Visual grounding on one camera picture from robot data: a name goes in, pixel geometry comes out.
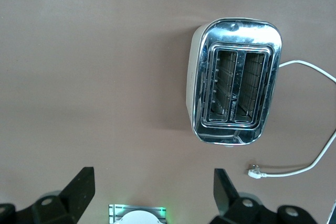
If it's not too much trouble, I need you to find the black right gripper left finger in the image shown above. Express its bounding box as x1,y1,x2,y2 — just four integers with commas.
0,166,95,224

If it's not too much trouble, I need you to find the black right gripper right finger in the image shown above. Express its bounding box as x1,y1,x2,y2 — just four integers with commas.
209,168,318,224

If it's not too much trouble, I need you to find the white chrome two-slot toaster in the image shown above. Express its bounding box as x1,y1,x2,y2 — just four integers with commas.
185,17,283,147

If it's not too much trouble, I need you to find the brown table mat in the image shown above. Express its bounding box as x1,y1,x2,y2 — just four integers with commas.
0,0,336,224

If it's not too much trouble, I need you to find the white toaster power cord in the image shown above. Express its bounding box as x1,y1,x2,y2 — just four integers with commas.
248,60,336,180

